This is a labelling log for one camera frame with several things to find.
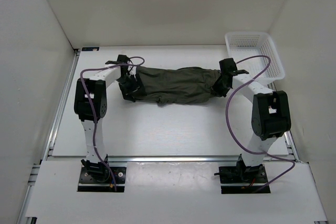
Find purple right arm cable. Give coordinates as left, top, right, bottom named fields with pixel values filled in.
left=225, top=55, right=297, bottom=190

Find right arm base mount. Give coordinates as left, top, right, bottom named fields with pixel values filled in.
left=214, top=159, right=271, bottom=195

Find small blue label sticker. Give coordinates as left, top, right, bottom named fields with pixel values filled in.
left=81, top=47, right=100, bottom=51

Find white perforated plastic basket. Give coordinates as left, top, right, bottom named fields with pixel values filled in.
left=225, top=31, right=285, bottom=86

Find aluminium front rail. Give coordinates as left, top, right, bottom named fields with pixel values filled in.
left=46, top=153, right=295, bottom=163

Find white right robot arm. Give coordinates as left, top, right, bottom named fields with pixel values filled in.
left=213, top=55, right=291, bottom=182

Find olive green shorts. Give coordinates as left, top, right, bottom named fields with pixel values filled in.
left=132, top=67, right=221, bottom=105

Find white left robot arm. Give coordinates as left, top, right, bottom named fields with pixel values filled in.
left=74, top=55, right=145, bottom=189

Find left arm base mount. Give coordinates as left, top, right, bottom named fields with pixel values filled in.
left=77, top=159, right=127, bottom=193

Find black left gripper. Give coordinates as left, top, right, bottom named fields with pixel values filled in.
left=117, top=73, right=146, bottom=102

